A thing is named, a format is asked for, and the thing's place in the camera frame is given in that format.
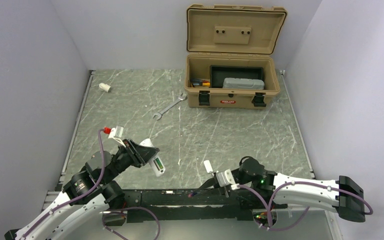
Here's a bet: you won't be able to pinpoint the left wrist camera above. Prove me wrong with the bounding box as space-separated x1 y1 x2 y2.
103 125 125 147

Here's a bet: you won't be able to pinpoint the colourful tools in toolbox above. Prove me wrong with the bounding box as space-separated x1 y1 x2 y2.
190 78 211 88

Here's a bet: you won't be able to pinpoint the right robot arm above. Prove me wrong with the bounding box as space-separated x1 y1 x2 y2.
188 156 374 227

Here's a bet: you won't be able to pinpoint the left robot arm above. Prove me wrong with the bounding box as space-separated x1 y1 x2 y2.
4 138 160 240

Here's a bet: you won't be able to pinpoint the white plastic tube piece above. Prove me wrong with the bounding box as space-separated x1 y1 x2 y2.
98 82 111 93

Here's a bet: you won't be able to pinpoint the black tray in toolbox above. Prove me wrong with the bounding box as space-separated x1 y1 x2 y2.
209 65 265 88

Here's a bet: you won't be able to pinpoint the white battery compartment cover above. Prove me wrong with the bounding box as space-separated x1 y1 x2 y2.
203 160 214 174

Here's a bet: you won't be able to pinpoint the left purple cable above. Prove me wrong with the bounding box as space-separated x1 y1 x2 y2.
19 129 161 240

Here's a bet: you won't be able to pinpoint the white remote control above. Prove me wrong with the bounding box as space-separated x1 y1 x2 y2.
140 138 166 177

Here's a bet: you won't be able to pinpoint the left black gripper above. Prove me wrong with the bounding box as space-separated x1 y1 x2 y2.
102 138 160 184

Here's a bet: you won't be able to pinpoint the aluminium frame rail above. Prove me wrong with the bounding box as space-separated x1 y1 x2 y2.
41 188 334 216

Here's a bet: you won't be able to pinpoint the grey plastic case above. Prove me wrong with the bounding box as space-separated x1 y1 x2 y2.
222 77 265 90

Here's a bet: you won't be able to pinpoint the silver open-end wrench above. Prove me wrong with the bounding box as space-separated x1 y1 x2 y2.
152 93 188 121

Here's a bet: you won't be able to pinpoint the tan plastic toolbox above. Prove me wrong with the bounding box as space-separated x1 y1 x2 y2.
184 4 288 110

